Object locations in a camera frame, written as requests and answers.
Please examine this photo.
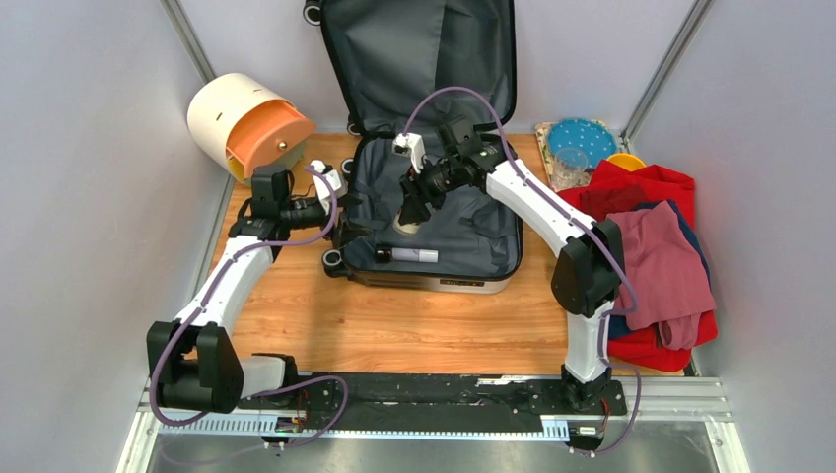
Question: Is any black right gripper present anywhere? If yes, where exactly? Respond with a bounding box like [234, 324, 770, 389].
[400, 155, 463, 224]

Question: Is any white tube black cap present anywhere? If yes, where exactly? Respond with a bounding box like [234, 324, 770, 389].
[374, 244, 439, 264]

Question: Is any astronaut print suitcase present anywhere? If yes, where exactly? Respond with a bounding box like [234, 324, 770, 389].
[303, 0, 523, 294]

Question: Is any cream mini drawer cabinet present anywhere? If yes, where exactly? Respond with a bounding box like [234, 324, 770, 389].
[186, 73, 316, 184]

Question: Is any dark red garment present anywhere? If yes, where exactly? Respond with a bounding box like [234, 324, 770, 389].
[580, 185, 648, 221]

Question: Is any navy blue garment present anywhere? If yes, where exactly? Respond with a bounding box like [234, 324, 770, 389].
[607, 198, 712, 341]

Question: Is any pink ribbed garment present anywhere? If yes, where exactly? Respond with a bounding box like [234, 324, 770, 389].
[605, 200, 719, 352]

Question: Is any small round jar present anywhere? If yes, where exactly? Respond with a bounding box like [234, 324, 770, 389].
[392, 217, 421, 237]

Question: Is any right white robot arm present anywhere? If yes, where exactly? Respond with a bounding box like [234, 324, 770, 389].
[391, 117, 623, 413]

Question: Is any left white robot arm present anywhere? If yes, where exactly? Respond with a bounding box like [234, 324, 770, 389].
[146, 161, 348, 427]

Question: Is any floral placemat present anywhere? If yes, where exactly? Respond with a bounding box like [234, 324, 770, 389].
[534, 120, 621, 191]

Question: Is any clear plastic cup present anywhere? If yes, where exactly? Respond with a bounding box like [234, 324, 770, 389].
[553, 148, 588, 190]

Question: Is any teal dotted plate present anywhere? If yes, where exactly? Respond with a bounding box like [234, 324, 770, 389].
[546, 118, 619, 170]

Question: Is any orange bowl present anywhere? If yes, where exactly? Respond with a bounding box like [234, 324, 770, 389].
[606, 153, 647, 171]

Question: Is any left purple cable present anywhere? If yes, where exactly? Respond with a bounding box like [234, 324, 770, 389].
[148, 164, 349, 451]

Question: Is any purple cable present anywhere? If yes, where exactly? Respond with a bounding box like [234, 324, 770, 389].
[148, 164, 349, 451]
[401, 86, 643, 457]

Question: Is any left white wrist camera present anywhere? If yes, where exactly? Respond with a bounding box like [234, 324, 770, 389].
[310, 160, 348, 215]

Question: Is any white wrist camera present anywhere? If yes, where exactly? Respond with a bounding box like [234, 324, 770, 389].
[392, 133, 426, 173]
[310, 160, 348, 215]

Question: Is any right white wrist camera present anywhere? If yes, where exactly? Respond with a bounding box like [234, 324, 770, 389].
[392, 133, 426, 173]

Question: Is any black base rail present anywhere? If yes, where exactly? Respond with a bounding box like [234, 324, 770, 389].
[239, 372, 628, 434]

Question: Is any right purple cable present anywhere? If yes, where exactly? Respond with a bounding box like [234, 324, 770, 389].
[401, 86, 643, 457]

